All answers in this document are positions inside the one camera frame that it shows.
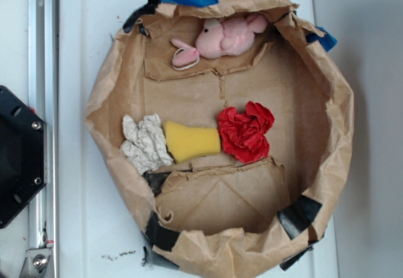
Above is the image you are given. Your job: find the crumpled red paper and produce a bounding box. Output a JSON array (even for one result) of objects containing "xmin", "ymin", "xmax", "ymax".
[{"xmin": 217, "ymin": 101, "xmax": 275, "ymax": 164}]

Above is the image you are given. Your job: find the yellow sponge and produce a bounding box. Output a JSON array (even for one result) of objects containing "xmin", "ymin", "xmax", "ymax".
[{"xmin": 162, "ymin": 120, "xmax": 221, "ymax": 163}]

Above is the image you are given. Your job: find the brown paper bag bin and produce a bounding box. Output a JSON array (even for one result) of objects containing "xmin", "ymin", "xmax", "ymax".
[{"xmin": 85, "ymin": 0, "xmax": 354, "ymax": 277}]

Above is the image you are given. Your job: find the pink plush toy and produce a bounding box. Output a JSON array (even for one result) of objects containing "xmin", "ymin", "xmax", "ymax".
[{"xmin": 171, "ymin": 13, "xmax": 268, "ymax": 71}]

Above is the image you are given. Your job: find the white plastic tray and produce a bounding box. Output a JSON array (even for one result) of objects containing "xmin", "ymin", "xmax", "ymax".
[{"xmin": 57, "ymin": 0, "xmax": 340, "ymax": 278}]

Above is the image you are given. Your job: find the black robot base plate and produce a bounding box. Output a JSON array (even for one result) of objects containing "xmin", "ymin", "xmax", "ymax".
[{"xmin": 0, "ymin": 85, "xmax": 45, "ymax": 229}]

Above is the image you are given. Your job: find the aluminium frame rail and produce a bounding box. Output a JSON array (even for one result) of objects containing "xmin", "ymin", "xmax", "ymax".
[{"xmin": 28, "ymin": 0, "xmax": 59, "ymax": 277}]

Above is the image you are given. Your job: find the metal corner bracket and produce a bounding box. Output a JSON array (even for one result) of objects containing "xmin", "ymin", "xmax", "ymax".
[{"xmin": 19, "ymin": 248, "xmax": 52, "ymax": 278}]

